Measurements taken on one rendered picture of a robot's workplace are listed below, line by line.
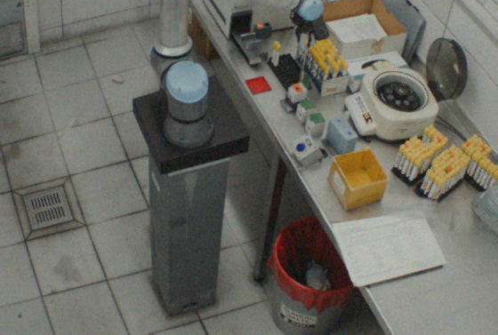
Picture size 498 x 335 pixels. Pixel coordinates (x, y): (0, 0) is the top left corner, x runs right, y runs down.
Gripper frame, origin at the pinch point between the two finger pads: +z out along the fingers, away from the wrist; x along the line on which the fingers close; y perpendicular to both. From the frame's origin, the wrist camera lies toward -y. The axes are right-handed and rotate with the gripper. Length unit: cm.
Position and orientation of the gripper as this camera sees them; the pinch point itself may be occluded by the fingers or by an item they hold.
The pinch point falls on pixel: (306, 49)
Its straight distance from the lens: 247.8
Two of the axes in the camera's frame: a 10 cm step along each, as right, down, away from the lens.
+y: -4.1, -7.0, 5.9
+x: -9.1, 2.5, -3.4
